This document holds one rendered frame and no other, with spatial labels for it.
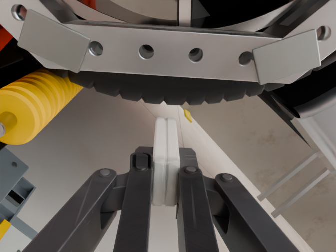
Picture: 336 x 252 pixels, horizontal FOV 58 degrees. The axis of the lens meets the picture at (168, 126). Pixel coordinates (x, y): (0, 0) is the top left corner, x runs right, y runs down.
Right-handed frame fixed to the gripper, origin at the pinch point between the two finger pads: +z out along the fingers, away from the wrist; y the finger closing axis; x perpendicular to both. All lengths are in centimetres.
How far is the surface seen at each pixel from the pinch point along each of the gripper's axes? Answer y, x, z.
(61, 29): -9.1, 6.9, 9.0
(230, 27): 7.0, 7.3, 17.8
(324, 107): 23.7, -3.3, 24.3
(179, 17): 1.2, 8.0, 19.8
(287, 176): 177, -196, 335
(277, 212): 169, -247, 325
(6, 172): -32, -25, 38
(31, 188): -31, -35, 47
